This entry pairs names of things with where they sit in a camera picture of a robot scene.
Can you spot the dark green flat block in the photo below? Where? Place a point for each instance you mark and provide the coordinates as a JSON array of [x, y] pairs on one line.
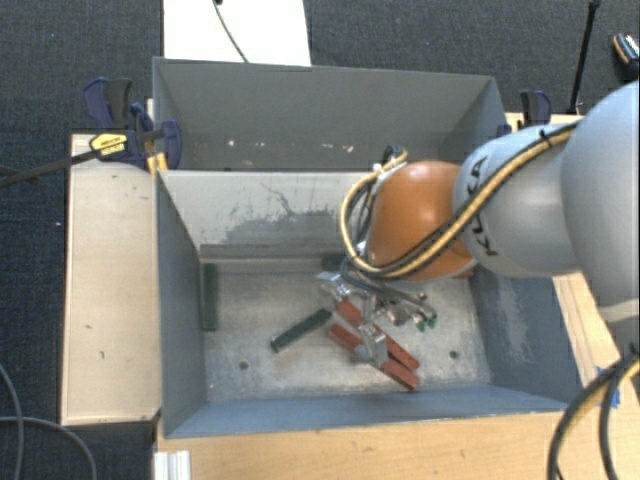
[[210, 298], [302, 329]]

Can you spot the grey metal bin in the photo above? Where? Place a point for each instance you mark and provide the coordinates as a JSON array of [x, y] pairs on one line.
[[270, 118]]

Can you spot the pale wood board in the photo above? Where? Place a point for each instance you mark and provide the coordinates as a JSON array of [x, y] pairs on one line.
[[110, 293]]

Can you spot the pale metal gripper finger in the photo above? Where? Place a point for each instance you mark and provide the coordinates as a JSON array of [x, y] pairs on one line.
[[372, 345], [332, 284]]

